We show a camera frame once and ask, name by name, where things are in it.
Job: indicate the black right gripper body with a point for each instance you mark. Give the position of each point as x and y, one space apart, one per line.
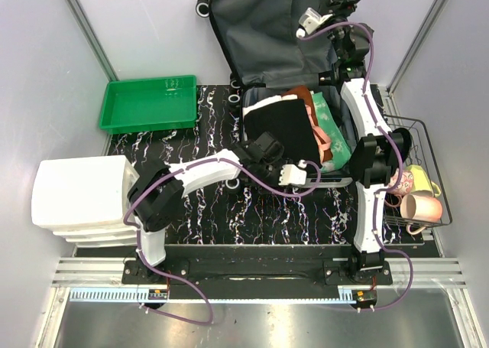
335 37

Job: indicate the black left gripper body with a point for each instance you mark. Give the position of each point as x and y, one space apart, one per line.
270 172

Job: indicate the black cloth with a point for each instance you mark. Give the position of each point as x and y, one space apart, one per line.
288 122

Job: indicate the white towel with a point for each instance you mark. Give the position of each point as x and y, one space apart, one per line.
268 101

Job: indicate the space astronaut hard-shell suitcase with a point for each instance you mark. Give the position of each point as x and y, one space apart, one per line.
258 39

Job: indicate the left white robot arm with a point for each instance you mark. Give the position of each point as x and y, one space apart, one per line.
155 197

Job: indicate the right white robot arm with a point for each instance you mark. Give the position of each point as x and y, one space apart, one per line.
376 164

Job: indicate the pink floral garment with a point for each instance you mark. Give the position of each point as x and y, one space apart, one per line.
323 141

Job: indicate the brown garment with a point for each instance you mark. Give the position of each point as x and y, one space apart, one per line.
302 92

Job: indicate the teal green garment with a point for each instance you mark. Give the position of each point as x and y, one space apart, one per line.
339 148

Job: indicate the black round object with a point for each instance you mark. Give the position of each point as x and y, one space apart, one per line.
407 142

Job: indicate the green plastic tray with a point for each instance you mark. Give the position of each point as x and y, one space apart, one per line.
149 105

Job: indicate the pink patterned mug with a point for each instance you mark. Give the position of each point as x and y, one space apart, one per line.
400 185

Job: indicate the yellow mug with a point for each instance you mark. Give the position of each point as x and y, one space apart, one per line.
422 183

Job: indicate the peach pink mug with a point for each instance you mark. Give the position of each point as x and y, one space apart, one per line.
424 209

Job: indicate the white stacked storage bins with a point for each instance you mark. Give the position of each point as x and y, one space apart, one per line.
84 200

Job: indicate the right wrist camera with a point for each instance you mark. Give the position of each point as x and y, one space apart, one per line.
360 45

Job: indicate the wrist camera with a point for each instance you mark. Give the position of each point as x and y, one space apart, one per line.
360 45
271 149

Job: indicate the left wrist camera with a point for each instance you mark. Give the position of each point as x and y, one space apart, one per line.
271 149

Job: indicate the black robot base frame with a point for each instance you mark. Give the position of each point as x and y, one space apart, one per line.
296 268

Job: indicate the black wire basket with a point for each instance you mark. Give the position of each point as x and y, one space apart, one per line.
421 153

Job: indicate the white cable duct strip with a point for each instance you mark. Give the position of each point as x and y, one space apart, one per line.
146 295

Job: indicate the aluminium rail frame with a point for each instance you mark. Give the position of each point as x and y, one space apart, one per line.
295 183

